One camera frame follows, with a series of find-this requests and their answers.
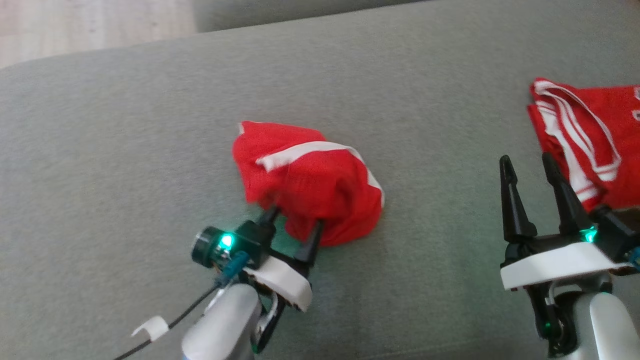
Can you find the grey sofa seat cushion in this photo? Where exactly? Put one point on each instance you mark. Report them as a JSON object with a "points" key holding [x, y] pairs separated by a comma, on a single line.
{"points": [[150, 150]]}

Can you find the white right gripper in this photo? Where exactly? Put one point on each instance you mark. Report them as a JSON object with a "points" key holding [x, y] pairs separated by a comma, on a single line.
{"points": [[555, 262]]}

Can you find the grey sofa back cushion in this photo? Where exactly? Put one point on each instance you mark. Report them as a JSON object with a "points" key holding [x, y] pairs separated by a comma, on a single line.
{"points": [[280, 10]]}

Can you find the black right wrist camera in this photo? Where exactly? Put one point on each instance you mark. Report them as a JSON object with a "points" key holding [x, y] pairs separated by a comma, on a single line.
{"points": [[617, 232]]}

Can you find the red white shorts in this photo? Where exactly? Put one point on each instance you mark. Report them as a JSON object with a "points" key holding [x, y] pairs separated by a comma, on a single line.
{"points": [[320, 190]]}

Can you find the red white t-shirt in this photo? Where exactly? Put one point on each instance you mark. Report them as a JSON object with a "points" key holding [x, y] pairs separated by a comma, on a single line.
{"points": [[615, 130]]}

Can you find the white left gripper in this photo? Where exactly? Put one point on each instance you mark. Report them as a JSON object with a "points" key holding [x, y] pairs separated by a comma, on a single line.
{"points": [[282, 282]]}

